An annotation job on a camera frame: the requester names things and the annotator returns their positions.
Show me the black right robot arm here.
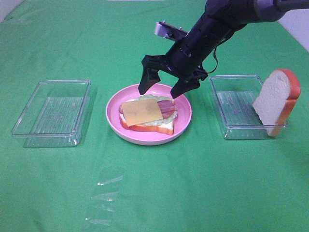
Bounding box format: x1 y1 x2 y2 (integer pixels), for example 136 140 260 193
138 0 309 98

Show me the green lettuce leaf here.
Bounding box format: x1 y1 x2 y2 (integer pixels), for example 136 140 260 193
128 94 177 126

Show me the yellow cheese slice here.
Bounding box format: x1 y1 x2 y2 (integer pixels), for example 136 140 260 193
121 99 163 126

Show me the toast bread slice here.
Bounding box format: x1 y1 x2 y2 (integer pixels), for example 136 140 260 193
253 69 301 137
119 105 174 135

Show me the clear plastic film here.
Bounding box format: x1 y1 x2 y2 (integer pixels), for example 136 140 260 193
83 166 124 232

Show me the clear plastic container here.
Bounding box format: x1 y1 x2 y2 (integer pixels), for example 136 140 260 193
11 80 93 148
210 74 287 140

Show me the right clear plastic container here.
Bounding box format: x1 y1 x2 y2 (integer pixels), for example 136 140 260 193
210 74 287 140

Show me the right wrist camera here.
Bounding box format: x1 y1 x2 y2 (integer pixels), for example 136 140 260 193
154 21 188 41

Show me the pink round plate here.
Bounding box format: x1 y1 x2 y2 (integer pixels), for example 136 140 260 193
106 84 192 145

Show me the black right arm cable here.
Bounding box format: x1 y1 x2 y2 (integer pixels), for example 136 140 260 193
200 31 235 74

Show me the bacon strip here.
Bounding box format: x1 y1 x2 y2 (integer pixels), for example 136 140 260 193
118 101 179 119
118 101 176 120

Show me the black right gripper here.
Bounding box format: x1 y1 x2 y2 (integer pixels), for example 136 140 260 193
138 40 208 99

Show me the left clear plastic container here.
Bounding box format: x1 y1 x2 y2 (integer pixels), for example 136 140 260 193
11 80 93 148

